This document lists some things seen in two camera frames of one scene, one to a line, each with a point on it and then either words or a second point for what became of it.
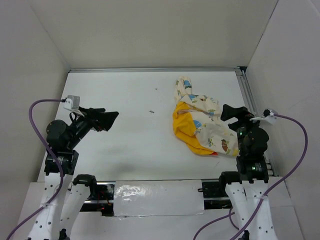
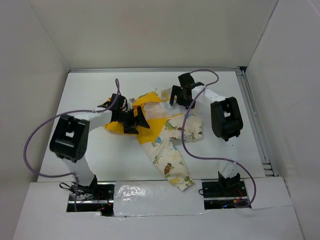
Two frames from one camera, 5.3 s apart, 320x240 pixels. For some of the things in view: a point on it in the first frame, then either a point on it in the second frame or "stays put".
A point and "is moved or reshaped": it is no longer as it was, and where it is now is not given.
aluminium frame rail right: x=242 y=75 stays put
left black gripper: x=93 y=116 to x=129 y=128
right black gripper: x=229 y=111 to x=177 y=90
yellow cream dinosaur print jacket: x=197 y=119 is moved or reshaped
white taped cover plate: x=158 y=197 stays put
